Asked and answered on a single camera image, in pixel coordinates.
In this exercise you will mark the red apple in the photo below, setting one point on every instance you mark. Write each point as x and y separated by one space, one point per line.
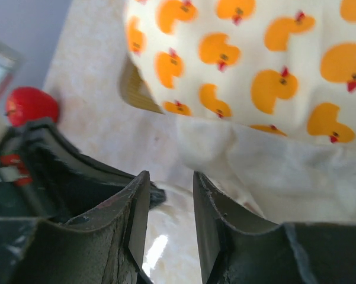
28 103

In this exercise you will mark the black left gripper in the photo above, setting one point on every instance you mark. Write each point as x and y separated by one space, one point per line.
42 175

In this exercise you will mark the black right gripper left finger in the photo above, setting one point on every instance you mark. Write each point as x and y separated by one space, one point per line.
103 245

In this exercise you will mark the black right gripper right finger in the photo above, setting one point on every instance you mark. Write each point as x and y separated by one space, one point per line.
237 246

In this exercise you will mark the wooden pet bed frame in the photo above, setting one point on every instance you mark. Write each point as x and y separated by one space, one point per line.
133 90

